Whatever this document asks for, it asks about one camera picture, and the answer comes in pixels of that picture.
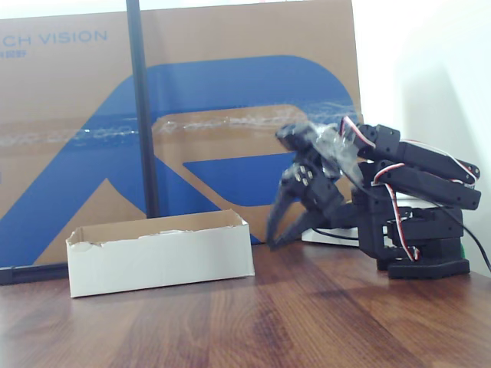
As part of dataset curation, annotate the white cardboard box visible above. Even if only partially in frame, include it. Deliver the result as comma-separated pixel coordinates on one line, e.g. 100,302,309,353
65,209,256,299

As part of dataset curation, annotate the white power strip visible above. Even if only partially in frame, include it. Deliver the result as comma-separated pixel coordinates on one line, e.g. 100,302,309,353
301,191,414,249

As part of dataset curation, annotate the black metal pole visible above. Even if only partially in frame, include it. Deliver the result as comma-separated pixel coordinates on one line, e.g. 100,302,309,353
125,0,161,219

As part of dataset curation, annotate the large brown blue-printed carton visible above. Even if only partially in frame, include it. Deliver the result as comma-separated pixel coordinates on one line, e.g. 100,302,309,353
0,0,364,269

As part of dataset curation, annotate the black metal base bar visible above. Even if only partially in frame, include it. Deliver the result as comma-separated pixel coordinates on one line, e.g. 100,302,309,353
0,264,71,287

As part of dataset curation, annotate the tape-wrapped gripper camera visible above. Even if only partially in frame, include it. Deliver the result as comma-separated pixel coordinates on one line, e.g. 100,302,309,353
275,122,361,181

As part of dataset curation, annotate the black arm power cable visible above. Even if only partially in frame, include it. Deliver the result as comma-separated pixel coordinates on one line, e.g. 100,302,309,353
437,205,491,275

